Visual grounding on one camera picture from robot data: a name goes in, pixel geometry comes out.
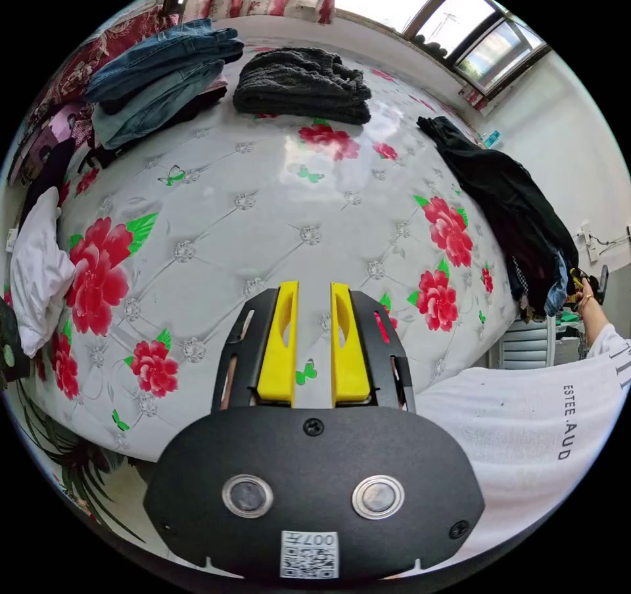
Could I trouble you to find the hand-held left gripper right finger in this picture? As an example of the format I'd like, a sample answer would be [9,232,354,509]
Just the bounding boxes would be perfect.
[330,282,372,405]

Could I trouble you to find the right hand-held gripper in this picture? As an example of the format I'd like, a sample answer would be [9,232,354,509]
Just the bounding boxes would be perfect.
[569,264,610,305]

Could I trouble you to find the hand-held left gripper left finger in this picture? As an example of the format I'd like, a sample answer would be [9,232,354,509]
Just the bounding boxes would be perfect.
[256,280,300,403]

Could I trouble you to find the black pants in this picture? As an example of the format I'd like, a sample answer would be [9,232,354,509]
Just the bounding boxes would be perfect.
[416,115,580,320]

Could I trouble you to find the person's right forearm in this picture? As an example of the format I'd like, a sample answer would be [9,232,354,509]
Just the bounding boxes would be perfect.
[578,303,611,354]

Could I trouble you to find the bed with white floral quilt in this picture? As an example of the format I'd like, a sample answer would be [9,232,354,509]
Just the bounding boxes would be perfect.
[3,16,525,548]

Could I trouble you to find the person's body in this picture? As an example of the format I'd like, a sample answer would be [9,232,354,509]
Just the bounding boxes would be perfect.
[413,322,631,563]

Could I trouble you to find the white shirt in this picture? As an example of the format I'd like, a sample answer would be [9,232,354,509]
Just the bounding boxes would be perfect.
[9,186,78,359]

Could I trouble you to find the dark grey knitted sweater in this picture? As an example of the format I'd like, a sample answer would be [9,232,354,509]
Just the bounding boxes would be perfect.
[232,47,373,126]

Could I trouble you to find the window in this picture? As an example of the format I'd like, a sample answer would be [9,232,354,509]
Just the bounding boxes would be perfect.
[335,0,553,99]

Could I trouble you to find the pile of clothes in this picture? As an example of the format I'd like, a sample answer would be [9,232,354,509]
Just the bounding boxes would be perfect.
[82,17,246,152]

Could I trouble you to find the red floral quilt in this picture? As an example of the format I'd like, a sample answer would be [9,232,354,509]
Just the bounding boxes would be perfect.
[27,5,181,111]

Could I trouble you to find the white wall socket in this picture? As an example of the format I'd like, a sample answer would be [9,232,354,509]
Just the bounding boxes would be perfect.
[574,220,601,265]

